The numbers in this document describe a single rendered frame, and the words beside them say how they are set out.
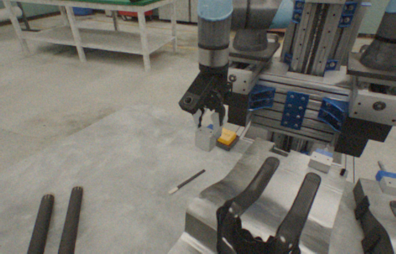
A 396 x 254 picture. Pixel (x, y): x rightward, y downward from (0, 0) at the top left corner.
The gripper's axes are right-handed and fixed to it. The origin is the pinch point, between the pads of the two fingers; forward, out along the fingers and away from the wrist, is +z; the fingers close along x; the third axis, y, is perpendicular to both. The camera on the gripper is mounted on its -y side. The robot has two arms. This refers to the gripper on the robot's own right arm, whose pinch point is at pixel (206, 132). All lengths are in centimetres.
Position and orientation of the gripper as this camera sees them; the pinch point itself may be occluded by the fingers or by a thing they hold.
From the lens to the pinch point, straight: 71.3
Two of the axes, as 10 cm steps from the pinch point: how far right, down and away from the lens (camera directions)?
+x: -8.2, -3.2, 4.8
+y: 5.7, -4.5, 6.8
